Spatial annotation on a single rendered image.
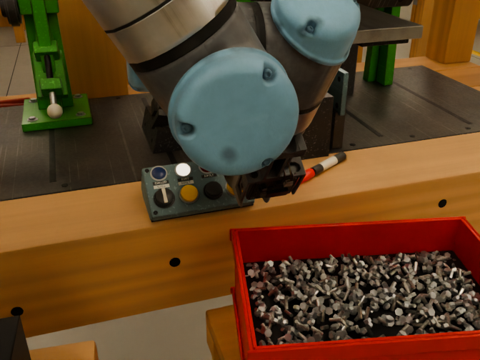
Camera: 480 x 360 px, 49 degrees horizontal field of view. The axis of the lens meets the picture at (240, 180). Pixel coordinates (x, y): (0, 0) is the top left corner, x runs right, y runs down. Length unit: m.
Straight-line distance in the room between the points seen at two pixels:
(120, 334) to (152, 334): 0.11
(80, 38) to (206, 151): 0.97
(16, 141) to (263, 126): 0.79
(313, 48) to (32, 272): 0.48
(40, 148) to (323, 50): 0.67
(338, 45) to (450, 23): 1.17
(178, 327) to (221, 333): 1.18
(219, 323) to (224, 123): 0.46
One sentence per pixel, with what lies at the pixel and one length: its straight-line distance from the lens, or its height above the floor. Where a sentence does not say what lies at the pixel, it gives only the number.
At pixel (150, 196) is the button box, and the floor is 0.93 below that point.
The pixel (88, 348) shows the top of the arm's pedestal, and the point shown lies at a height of 0.85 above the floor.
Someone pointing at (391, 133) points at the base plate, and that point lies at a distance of 1.05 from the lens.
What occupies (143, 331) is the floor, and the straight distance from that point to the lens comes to 1.89.
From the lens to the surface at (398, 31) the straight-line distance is 0.83.
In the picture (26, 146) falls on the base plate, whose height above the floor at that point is 0.90.
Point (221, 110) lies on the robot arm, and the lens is 0.29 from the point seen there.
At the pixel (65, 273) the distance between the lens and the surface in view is 0.76.
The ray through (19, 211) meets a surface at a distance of 0.82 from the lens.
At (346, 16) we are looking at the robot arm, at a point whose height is 1.21.
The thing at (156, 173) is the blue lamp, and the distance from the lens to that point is 0.76.
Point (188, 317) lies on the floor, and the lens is 1.92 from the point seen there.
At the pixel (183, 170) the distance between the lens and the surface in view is 0.76.
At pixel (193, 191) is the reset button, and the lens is 0.74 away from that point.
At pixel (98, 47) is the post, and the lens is 1.26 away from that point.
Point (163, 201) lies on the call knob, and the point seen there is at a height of 0.93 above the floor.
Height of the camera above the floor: 1.30
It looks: 28 degrees down
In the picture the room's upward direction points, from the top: straight up
